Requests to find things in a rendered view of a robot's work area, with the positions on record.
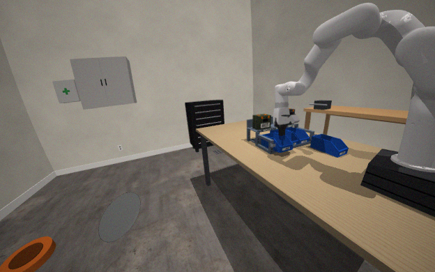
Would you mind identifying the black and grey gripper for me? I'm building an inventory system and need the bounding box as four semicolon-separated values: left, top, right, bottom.
273;107;290;136

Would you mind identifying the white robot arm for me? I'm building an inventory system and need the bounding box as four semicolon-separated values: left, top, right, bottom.
275;3;435;173

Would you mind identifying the dark green tool case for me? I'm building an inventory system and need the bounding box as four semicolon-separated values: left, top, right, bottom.
252;114;271;130

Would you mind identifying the blue bin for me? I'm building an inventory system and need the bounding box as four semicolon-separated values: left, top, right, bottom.
270;129;298;145
261;133;293;153
310;134;347;158
286;127;309;144

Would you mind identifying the black tool case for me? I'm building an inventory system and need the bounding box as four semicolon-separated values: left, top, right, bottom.
289;109;295;125

